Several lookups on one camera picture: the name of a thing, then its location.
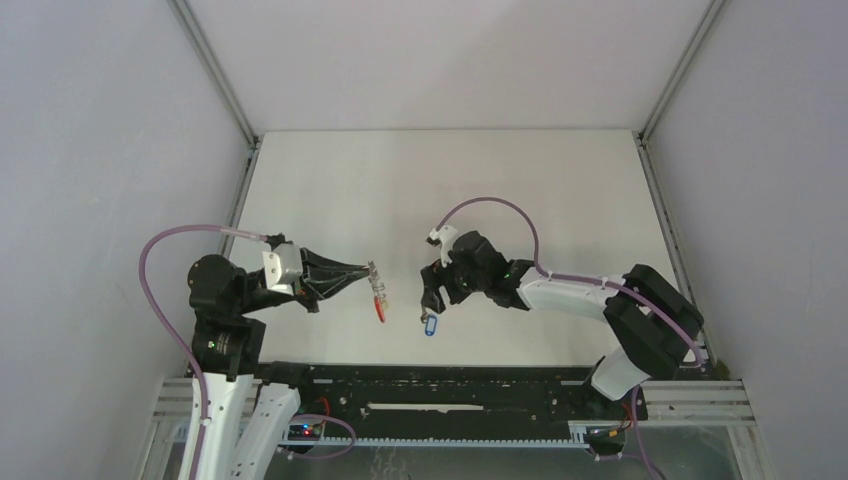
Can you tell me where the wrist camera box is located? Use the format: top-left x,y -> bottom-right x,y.
262,243 -> 304,296
426,224 -> 459,267

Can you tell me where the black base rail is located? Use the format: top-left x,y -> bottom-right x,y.
258,362 -> 648,439

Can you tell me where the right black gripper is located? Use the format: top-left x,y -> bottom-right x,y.
420,253 -> 489,315

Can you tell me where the grey slotted cable duct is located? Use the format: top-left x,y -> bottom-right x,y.
277,426 -> 603,449

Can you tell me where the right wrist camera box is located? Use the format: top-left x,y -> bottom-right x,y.
426,224 -> 459,267

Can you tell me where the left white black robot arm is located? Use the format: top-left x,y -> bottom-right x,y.
180,242 -> 370,479

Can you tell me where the metal key holder red handle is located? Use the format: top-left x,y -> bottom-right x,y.
367,261 -> 389,323

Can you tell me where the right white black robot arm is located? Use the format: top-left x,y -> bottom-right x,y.
420,225 -> 704,418

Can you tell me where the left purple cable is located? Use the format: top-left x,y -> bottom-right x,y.
137,224 -> 359,480

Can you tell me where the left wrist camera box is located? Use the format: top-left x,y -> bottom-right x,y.
262,243 -> 304,296

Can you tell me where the blue key tag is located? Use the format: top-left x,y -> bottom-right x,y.
424,314 -> 438,337

